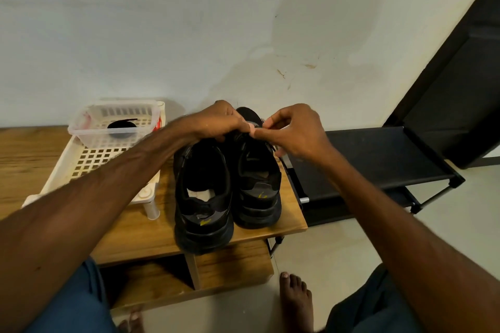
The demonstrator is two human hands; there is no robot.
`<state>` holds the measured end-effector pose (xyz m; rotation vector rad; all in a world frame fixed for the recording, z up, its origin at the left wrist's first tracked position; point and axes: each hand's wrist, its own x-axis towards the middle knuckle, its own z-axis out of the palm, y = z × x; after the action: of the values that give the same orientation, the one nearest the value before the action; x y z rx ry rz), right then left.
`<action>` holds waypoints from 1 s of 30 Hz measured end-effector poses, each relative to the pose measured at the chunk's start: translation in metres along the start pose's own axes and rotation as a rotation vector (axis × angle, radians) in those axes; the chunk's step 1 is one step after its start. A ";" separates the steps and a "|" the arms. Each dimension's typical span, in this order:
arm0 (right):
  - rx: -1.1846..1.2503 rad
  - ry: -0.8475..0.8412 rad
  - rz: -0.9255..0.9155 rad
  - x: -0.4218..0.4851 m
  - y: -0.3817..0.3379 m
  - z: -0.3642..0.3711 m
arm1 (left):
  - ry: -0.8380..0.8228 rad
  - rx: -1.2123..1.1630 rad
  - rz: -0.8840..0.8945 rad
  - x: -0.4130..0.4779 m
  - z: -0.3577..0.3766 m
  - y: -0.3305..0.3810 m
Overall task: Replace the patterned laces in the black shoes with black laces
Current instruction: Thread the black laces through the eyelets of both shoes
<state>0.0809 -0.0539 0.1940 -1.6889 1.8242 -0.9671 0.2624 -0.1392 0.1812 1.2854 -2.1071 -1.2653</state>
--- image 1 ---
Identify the person's left hand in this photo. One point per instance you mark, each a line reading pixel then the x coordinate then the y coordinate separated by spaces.
pixel 219 120

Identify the person's right hand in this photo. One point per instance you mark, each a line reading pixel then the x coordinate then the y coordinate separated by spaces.
pixel 301 132

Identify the single black shoelace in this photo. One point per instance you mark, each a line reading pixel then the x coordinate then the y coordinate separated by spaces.
pixel 255 135

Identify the black shoe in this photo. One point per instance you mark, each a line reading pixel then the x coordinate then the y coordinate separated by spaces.
pixel 203 219
pixel 256 196

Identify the black shoelaces bundle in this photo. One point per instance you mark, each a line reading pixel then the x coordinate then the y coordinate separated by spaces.
pixel 122 124

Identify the person's right forearm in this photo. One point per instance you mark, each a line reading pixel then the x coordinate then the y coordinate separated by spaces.
pixel 418 243

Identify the person's left forearm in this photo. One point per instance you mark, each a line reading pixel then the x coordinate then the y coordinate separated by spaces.
pixel 78 227

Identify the person's blue shorts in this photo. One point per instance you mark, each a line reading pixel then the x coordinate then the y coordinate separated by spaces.
pixel 375 305

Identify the red label sticker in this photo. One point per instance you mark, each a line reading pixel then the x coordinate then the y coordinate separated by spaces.
pixel 159 122

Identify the black shoe rack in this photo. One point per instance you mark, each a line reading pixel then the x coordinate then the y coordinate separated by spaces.
pixel 375 161

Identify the small white plastic basket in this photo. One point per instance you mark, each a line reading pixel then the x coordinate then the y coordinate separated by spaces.
pixel 88 138

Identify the large white plastic tray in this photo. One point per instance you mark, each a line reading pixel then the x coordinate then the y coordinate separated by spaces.
pixel 82 161

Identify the dark door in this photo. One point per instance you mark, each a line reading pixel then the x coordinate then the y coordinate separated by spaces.
pixel 457 79

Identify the low wooden table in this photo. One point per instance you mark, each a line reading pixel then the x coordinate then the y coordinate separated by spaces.
pixel 19 165

